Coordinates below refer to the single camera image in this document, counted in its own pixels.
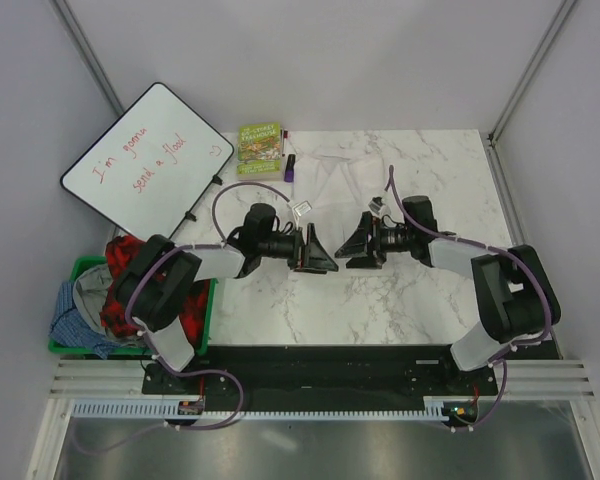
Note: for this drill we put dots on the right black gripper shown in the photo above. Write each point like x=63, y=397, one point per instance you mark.
x=369, y=254

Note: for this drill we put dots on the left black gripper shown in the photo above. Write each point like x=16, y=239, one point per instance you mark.
x=309, y=257

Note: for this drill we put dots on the white long sleeve shirt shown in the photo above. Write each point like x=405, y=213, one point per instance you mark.
x=334, y=190

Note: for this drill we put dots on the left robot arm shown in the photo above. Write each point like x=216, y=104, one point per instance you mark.
x=154, y=287

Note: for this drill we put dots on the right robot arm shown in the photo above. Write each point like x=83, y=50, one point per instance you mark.
x=516, y=302

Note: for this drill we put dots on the purple marker pen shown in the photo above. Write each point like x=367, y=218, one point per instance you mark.
x=289, y=172

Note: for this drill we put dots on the green paperback book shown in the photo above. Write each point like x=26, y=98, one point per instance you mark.
x=259, y=152

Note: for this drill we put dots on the white whiteboard with red writing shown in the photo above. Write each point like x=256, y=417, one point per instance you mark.
x=151, y=167

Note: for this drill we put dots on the red black plaid shirt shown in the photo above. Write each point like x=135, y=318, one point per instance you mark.
x=119, y=253

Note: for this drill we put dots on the grey shirt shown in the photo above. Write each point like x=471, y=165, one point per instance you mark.
x=90, y=292

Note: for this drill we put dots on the blue checked shirt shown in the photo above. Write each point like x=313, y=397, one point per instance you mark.
x=69, y=333

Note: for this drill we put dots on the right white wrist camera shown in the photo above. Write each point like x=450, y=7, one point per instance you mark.
x=378, y=206

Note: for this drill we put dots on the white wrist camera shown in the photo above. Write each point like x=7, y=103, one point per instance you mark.
x=300, y=209
x=378, y=206

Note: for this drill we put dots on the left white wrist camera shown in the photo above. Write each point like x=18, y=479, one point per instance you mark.
x=300, y=209

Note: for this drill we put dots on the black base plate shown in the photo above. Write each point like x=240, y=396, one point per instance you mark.
x=321, y=376

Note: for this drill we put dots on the white slotted cable duct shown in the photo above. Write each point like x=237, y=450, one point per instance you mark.
x=181, y=410

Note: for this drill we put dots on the aluminium rail frame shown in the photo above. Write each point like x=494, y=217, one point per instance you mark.
x=101, y=379

